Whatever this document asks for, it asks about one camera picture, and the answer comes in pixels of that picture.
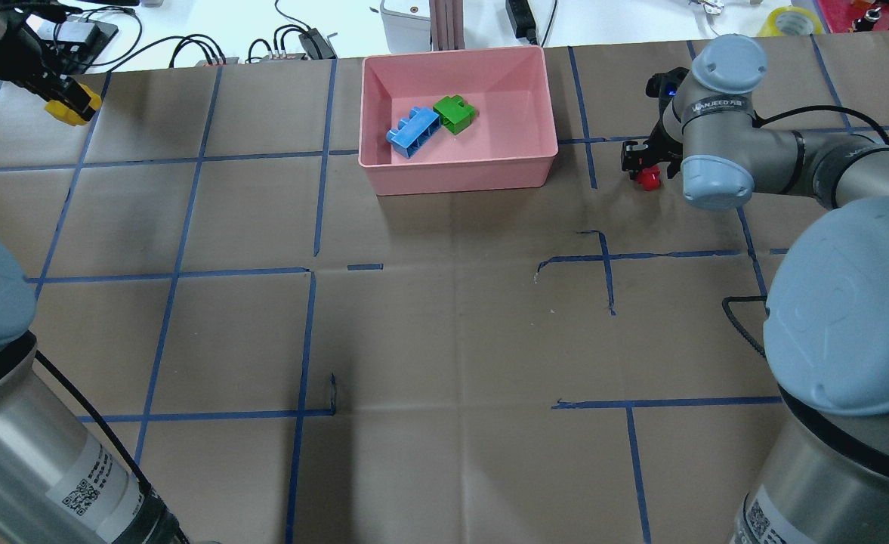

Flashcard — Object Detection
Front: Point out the pink plastic box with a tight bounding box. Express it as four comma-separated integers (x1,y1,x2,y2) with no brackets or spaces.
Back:
358,46,558,196

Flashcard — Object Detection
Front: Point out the aluminium frame post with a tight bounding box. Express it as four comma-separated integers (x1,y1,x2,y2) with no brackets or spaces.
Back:
429,0,465,51

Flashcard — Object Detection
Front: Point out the red parts tray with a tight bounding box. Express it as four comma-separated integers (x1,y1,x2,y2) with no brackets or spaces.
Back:
822,0,889,34

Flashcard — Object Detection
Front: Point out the yellow tape roll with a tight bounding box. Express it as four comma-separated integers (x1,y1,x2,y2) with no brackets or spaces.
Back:
756,5,824,38

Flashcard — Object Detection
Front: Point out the blue toy block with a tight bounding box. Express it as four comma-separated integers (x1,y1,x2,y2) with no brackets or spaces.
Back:
385,107,442,159

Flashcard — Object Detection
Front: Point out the black power adapter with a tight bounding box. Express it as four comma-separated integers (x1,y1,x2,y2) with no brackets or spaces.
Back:
504,0,537,45

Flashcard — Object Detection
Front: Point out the white square box device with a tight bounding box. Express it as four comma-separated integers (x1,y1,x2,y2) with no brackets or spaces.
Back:
378,1,433,53

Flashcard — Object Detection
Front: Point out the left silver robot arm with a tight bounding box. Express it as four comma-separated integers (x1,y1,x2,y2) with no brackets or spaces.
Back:
0,1,189,543

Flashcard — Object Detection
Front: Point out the green toy block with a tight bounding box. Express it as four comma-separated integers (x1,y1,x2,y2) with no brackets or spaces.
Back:
431,95,478,135

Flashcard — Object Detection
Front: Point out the black usb hub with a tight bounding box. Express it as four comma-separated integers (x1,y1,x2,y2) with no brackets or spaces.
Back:
299,27,338,60

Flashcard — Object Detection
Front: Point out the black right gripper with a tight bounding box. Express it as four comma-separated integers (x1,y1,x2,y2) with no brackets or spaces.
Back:
621,66,689,176

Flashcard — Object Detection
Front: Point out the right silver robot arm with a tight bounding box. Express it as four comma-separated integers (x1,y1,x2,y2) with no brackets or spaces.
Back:
621,34,889,543

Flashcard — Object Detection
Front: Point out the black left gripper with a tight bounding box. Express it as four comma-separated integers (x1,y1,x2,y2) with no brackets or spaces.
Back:
0,8,70,99

